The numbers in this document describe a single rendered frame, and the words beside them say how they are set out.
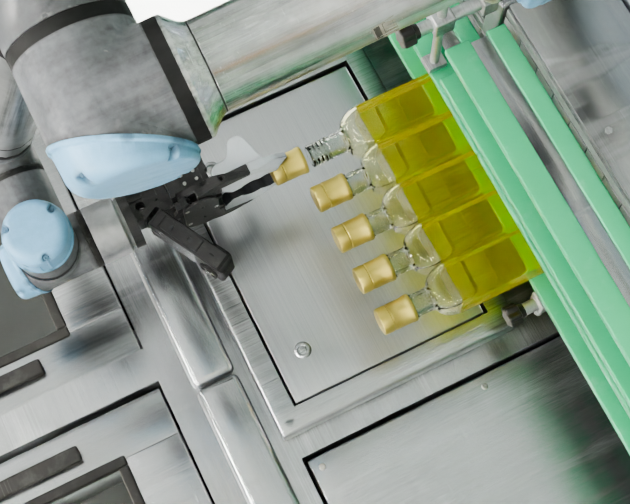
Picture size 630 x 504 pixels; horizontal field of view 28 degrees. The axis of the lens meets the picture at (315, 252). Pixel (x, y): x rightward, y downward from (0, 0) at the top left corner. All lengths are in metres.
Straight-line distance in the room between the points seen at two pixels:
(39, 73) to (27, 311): 0.71
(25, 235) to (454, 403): 0.60
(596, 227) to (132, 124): 0.60
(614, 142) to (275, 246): 0.48
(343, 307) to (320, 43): 0.63
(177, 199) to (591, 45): 0.52
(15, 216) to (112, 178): 0.38
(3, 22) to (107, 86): 0.11
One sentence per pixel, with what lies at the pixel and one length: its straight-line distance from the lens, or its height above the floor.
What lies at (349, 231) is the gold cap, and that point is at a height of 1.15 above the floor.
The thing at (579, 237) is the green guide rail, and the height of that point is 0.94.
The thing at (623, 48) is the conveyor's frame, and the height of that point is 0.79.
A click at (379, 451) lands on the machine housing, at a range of 1.63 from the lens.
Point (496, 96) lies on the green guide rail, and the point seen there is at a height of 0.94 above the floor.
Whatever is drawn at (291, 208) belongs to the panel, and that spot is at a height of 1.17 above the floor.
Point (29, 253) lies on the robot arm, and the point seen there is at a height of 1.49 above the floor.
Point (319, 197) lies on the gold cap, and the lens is 1.53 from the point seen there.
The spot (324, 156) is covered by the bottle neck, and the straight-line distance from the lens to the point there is 1.57.
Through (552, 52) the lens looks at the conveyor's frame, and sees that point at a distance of 1.48.
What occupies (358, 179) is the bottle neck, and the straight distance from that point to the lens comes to 1.54.
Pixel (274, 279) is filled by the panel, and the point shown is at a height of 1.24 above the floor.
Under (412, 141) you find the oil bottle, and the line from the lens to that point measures 1.55.
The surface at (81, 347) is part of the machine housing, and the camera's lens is 1.70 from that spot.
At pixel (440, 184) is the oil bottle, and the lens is 1.53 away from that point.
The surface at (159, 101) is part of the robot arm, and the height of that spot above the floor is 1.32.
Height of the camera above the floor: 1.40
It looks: 8 degrees down
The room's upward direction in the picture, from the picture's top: 115 degrees counter-clockwise
